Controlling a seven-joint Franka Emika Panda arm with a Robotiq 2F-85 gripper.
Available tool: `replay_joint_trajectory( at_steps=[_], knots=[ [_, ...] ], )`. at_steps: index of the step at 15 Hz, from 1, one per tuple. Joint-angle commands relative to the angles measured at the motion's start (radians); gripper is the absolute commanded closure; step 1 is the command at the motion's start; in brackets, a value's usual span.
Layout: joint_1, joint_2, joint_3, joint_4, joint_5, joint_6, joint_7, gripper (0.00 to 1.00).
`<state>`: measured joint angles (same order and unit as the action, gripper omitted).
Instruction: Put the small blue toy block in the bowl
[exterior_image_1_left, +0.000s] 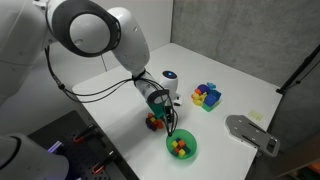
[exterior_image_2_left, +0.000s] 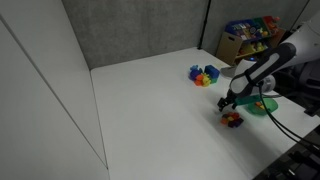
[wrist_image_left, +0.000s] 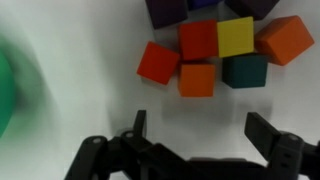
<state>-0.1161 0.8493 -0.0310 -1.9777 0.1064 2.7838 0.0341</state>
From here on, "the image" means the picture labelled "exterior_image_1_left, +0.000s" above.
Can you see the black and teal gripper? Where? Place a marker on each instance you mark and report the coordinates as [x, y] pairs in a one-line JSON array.
[[157, 108]]

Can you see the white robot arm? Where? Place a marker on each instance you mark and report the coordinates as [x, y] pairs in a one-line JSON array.
[[90, 33]]

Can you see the small orange block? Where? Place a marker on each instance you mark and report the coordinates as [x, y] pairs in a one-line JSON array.
[[181, 143], [160, 125], [150, 115]]

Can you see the small red block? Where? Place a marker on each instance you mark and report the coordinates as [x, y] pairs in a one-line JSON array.
[[176, 150], [156, 122]]

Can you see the small yellow block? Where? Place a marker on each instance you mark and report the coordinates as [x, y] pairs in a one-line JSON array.
[[181, 153], [153, 119], [174, 144]]

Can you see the small dark purple block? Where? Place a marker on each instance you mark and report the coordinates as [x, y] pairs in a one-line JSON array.
[[148, 122], [153, 127]]

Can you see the small dark blue block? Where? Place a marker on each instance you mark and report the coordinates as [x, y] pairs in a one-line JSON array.
[[178, 139]]

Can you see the small dark green block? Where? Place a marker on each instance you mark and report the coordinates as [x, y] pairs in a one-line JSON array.
[[187, 149]]

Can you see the yellow toy pieces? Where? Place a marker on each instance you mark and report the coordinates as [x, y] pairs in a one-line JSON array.
[[198, 98]]

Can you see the green plastic bowl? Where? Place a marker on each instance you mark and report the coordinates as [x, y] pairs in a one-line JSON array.
[[190, 153]]

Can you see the orange toy piece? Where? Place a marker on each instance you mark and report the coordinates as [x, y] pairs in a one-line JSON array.
[[198, 91]]

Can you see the purple toy piece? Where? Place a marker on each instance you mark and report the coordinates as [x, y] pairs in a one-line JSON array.
[[203, 88]]

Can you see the light blue toy piece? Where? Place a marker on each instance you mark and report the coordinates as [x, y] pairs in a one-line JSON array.
[[211, 85]]

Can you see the large green building brick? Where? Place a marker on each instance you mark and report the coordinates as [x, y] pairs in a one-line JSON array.
[[208, 107]]

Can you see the large blue building brick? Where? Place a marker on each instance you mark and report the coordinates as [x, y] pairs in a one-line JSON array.
[[217, 94], [210, 99]]

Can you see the grey metal plate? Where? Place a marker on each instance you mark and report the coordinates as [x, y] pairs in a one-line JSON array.
[[248, 133]]

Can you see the yellow sticky note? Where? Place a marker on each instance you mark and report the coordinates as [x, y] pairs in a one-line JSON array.
[[256, 115]]

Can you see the black perforated board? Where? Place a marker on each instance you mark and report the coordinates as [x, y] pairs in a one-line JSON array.
[[80, 156]]

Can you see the black stand pole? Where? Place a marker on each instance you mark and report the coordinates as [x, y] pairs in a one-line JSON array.
[[298, 68]]

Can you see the cardboard box of toys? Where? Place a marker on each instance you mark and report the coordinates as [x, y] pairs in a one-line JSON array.
[[313, 168]]

